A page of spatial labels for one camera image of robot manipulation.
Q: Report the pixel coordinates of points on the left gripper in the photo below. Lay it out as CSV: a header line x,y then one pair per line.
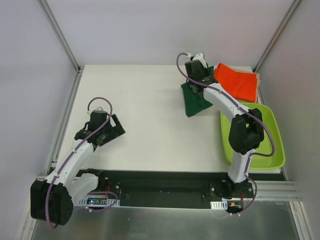
x,y
110,130

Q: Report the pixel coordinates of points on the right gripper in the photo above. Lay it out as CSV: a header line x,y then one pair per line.
x,y
196,88

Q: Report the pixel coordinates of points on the dark green t-shirt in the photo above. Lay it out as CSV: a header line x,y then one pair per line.
x,y
193,102

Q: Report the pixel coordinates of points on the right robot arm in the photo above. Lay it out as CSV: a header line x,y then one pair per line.
x,y
246,129

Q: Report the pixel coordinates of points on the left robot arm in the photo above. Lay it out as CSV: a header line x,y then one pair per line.
x,y
53,198

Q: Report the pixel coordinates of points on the orange folded t-shirt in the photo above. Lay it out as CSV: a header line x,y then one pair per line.
x,y
242,86

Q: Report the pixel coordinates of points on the beige folded t-shirt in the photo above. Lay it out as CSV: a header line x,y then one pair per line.
x,y
248,69

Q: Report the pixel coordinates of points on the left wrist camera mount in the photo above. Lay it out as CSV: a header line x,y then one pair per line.
x,y
99,109

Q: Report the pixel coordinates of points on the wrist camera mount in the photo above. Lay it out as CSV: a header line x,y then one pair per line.
x,y
198,57
99,109

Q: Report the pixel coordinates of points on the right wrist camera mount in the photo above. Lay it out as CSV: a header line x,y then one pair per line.
x,y
198,57

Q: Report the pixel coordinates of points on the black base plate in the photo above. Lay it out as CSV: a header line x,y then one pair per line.
x,y
173,189

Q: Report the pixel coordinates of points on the right aluminium frame post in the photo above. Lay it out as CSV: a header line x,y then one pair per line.
x,y
277,34

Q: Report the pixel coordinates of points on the aluminium frame post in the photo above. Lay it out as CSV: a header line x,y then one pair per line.
x,y
277,34
59,34

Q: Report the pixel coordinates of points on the left white cable duct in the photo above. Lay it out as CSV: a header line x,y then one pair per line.
x,y
97,202

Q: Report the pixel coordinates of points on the white cable duct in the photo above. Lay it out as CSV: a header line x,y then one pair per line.
x,y
219,205
97,202

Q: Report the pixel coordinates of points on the right white cable duct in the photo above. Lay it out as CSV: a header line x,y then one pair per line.
x,y
219,205

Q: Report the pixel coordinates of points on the left aluminium frame post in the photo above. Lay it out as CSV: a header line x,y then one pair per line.
x,y
59,34

